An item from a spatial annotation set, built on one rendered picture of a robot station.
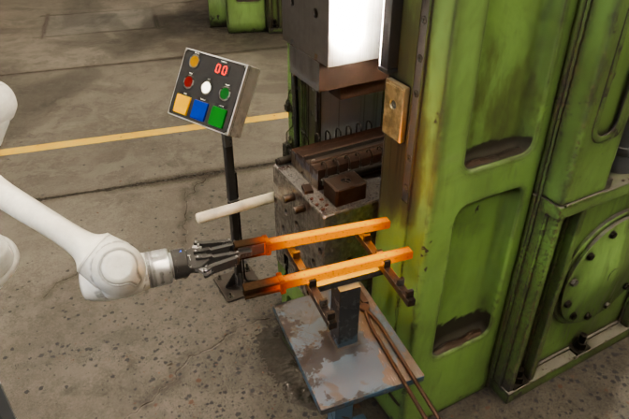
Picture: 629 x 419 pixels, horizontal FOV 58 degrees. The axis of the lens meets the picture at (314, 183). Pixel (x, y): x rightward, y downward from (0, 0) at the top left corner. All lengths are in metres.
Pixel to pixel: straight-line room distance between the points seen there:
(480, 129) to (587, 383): 1.39
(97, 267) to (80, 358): 1.55
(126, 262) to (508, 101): 1.14
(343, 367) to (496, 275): 0.76
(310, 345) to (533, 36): 1.06
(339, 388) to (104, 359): 1.40
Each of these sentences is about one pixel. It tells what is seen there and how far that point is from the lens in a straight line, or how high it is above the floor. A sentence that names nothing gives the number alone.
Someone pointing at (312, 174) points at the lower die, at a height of 0.96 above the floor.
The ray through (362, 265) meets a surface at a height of 0.99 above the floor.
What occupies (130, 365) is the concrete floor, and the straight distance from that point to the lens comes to 2.65.
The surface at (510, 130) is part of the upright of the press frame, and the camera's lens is 1.80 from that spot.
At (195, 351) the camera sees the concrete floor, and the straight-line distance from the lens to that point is 2.64.
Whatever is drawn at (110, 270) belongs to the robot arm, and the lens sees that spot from 1.21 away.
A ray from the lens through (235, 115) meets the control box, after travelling 2.18.
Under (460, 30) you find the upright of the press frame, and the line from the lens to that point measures 1.44.
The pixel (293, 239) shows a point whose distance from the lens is 1.50.
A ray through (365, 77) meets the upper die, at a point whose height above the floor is 1.29.
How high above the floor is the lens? 1.95
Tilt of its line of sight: 32 degrees down
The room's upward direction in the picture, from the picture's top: straight up
